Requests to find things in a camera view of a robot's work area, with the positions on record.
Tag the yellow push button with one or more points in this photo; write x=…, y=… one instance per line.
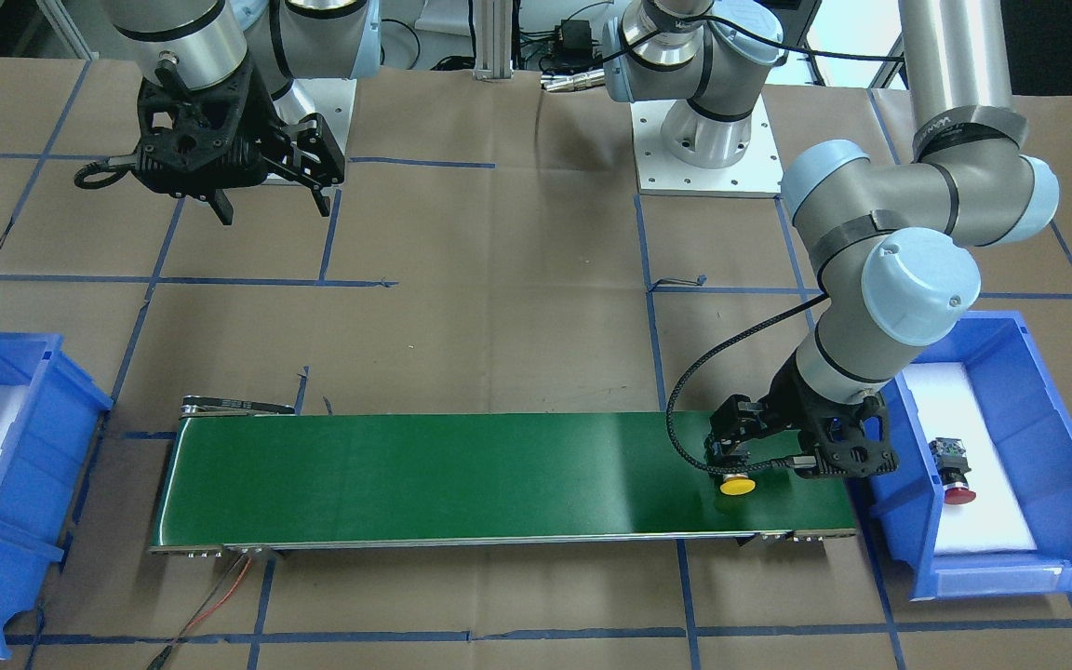
x=736, y=484

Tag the black power adapter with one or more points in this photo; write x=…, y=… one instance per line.
x=573, y=38

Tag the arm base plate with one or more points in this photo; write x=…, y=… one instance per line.
x=334, y=99
x=679, y=152

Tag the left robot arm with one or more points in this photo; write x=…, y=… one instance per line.
x=890, y=245

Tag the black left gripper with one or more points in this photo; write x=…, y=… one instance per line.
x=783, y=403

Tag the blue source bin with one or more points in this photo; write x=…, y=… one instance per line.
x=1032, y=431

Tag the white foam pad source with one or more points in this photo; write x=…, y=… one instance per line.
x=948, y=408

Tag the aluminium frame post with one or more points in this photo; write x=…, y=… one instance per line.
x=493, y=32

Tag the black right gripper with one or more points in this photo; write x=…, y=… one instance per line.
x=268, y=122

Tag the green conveyor belt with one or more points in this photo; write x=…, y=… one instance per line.
x=316, y=482

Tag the red push button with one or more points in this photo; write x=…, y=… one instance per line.
x=952, y=467

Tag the blue destination bin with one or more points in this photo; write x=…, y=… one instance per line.
x=42, y=457

